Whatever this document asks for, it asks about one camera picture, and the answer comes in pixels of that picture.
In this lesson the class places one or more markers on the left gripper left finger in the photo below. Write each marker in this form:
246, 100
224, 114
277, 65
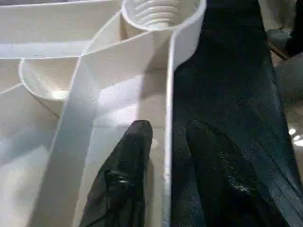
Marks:
123, 177

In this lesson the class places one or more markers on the white plastic table top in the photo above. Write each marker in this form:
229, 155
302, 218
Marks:
71, 94

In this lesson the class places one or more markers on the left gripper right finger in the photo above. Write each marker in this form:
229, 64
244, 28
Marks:
225, 184

